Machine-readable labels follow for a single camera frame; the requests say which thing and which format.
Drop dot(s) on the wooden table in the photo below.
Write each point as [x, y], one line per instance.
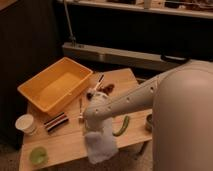
[66, 143]

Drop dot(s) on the grey metal rail base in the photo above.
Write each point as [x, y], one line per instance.
[116, 56]

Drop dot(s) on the green chili pepper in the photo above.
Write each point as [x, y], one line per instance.
[123, 127]

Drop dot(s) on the metal cup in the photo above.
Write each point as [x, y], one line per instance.
[149, 123]

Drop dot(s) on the green plastic cup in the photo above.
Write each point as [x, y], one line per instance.
[38, 156]

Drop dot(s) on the white paper cup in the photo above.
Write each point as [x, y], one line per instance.
[26, 124]

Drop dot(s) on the shelf with clutter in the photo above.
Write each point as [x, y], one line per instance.
[139, 8]

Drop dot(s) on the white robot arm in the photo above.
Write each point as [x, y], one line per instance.
[181, 101]

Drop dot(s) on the white handled brush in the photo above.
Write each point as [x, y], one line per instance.
[91, 91]

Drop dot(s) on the light blue towel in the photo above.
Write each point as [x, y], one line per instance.
[101, 146]

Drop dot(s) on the yellow plastic bin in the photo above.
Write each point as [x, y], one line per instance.
[56, 86]

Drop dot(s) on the metal pole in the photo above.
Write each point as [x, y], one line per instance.
[72, 37]

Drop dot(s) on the brown grapes bunch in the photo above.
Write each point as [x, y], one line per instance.
[107, 89]

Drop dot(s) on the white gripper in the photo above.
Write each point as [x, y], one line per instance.
[93, 126]

